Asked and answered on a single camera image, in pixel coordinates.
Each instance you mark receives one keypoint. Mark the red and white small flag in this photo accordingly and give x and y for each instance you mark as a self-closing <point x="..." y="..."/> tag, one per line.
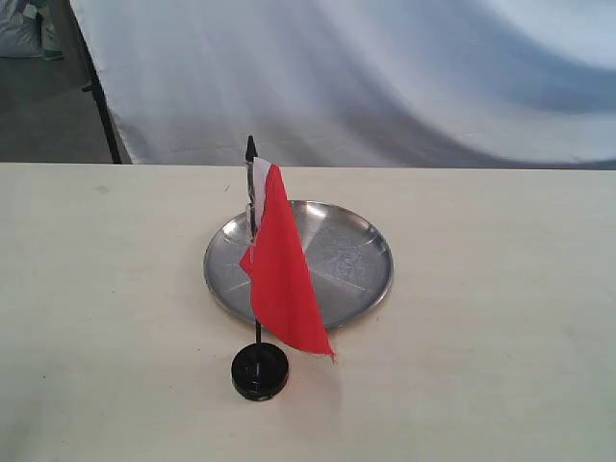
<point x="282" y="295"/>

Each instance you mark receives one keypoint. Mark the small black round lid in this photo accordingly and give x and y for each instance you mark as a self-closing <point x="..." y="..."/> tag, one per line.
<point x="260" y="371"/>

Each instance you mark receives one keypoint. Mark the round silver metal plate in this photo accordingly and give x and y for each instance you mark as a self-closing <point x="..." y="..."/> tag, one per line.
<point x="351" y="264"/>

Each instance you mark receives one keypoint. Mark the white backdrop cloth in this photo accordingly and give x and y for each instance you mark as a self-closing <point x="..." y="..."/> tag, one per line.
<point x="359" y="83"/>

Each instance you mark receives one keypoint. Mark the black backdrop stand pole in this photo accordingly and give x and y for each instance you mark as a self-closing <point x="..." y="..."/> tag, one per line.
<point x="94" y="88"/>

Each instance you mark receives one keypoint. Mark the white sack with green print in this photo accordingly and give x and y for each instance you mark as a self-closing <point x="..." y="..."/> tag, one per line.
<point x="28" y="31"/>

